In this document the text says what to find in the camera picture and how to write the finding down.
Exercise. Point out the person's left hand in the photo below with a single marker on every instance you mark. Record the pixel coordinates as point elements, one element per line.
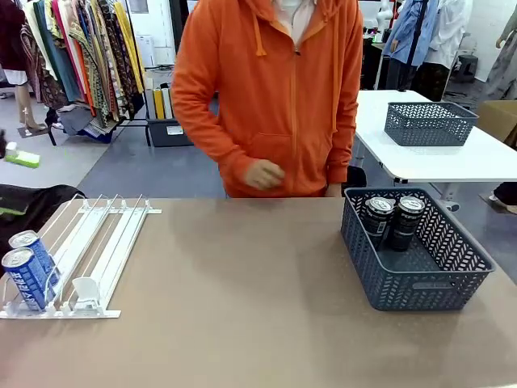
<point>334,190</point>

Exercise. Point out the person's right hand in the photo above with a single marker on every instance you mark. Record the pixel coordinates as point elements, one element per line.
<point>262,174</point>

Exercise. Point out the black drink can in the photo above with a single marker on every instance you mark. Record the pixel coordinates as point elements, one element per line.
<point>377,222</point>
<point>406,226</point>

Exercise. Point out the grey plastic lattice basket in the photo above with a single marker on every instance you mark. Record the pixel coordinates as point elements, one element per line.
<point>412,289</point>
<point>424,129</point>

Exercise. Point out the blue drink can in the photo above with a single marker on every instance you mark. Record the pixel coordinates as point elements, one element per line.
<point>42,252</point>
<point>28,283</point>

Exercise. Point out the person's left forearm orange sleeve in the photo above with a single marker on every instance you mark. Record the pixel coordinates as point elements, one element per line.
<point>341,161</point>

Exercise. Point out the person's right forearm orange sleeve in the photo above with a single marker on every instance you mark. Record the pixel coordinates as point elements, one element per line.
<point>220,145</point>

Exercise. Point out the white dispenser pusher plate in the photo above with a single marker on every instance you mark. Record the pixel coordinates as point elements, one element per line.
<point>85,289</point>

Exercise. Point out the person in orange hoodie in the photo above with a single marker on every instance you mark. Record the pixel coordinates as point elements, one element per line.
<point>282,101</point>

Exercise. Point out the dark grey storage bin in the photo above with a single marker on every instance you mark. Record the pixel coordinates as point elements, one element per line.
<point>161,139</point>

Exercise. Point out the white side table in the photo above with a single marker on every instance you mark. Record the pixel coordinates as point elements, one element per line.
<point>444,161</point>

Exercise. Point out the white vinyl roll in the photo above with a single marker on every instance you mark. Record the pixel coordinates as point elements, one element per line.
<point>166,103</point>

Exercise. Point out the black clothes rack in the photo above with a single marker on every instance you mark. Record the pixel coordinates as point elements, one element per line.
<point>147,129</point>

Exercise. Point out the yellow vinyl roll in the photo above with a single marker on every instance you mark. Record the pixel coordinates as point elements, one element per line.
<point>158,105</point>

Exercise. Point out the grey vinyl roll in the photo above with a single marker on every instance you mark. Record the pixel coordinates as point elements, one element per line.
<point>150,105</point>

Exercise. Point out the blue shirt on mannequin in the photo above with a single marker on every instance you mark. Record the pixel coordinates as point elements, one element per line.
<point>398,40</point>

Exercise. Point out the white air purifier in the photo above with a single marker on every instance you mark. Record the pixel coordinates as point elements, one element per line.
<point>145,50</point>

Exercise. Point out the dark brown patterned garment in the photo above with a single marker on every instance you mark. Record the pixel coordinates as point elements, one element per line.
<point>119,68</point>

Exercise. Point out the brown cardboard box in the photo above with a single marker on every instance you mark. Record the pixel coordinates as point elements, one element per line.
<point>498,117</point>

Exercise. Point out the black step stool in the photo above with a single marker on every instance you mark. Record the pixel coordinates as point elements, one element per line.
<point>467,66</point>

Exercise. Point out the yellow hanging garment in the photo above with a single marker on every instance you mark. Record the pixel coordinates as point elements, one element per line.
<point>129,48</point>

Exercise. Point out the beige patterned hanging garment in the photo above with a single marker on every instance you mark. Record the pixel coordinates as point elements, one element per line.
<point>97,81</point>

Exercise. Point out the white shirt on stand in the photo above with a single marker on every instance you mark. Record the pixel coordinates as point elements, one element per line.
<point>448,32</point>

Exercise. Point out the grey cloth pile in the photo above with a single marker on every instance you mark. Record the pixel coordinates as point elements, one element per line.
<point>74,121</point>

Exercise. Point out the orange hanging garment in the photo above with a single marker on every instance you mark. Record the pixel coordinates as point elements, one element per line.
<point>85,81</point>

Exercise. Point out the mannequin in grey dress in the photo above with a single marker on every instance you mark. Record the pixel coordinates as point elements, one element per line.
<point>507,68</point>

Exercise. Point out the black cloth bundle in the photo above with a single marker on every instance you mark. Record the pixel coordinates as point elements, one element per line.
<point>40,202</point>

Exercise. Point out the green hanging garment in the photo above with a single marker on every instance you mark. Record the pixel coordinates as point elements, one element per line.
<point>60,68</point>

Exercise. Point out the green and white box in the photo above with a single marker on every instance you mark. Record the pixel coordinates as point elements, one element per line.
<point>24,159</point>

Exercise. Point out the cream hanging garment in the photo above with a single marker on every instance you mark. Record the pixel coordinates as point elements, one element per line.
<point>38,36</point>

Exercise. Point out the mannequin in maroon top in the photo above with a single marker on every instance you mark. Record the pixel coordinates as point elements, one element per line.
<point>12,40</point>

